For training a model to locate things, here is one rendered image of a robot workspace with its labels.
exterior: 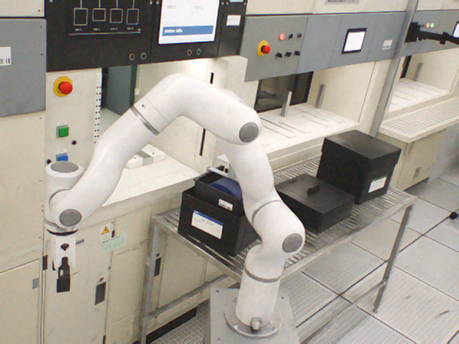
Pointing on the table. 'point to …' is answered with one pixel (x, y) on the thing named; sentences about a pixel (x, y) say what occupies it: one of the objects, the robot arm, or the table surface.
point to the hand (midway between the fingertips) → (61, 276)
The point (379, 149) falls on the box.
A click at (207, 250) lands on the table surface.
